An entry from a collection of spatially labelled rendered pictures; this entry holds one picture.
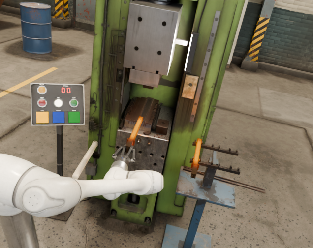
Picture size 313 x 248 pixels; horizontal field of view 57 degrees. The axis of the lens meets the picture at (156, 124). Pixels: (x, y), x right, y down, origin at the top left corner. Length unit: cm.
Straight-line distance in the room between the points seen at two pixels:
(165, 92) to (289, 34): 574
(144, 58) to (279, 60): 634
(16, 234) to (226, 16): 163
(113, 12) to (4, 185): 142
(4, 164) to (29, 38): 560
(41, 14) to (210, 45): 474
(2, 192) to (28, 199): 11
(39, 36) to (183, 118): 468
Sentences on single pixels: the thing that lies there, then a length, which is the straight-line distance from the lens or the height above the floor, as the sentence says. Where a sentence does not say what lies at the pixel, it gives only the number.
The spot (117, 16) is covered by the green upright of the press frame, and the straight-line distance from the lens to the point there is 205.
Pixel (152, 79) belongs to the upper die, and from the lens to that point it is 196.
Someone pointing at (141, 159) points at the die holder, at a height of 70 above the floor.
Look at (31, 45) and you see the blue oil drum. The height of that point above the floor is 16.
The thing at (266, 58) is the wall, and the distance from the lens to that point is 799.
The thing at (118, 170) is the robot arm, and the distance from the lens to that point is 142.
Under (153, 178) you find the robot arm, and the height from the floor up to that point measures 116.
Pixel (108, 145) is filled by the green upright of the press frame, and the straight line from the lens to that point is 245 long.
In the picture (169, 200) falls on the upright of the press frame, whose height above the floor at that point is 18.
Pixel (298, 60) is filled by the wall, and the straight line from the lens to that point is 810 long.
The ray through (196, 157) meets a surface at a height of 98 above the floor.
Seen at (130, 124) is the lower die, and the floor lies 94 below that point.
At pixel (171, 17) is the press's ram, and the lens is 185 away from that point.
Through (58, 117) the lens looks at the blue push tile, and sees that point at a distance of 204.
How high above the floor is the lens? 201
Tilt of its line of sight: 29 degrees down
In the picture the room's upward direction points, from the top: 10 degrees clockwise
